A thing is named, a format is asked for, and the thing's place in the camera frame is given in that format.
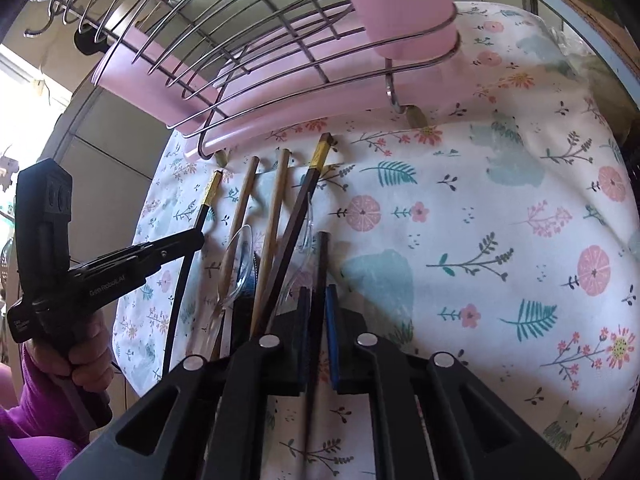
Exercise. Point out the black rubber knob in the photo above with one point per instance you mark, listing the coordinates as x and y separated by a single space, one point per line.
90 41

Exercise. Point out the black chopstick with gold end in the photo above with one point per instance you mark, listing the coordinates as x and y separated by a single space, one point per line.
210 195

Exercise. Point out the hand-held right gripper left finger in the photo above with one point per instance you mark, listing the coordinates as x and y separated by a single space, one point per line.
302 350

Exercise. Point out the pink drip tray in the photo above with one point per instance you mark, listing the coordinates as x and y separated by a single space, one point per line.
435 85

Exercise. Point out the pink utensil holder cup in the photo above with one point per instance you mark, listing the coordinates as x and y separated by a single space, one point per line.
390 0

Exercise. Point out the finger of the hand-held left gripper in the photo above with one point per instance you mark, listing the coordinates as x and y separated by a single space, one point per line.
185 244

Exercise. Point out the clear plastic spoon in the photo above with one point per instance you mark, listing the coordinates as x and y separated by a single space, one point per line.
237 260
305 240

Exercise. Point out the light wooden chopstick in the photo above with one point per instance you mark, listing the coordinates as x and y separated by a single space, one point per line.
247 190
275 210

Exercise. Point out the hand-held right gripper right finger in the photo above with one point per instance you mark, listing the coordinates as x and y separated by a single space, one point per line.
332 345

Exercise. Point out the metal shelf rack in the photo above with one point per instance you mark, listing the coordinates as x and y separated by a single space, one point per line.
550 15

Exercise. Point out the plain dark brown chopstick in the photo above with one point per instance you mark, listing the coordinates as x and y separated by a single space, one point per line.
320 270

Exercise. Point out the dark brown gold-patterned chopstick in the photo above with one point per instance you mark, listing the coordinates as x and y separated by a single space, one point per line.
300 200

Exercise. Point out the person's left hand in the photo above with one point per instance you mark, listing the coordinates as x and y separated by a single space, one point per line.
90 350

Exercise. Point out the kitchen window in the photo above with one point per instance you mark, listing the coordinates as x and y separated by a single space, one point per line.
25 85

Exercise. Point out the floral tablecloth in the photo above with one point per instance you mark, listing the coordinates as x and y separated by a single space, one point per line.
450 185

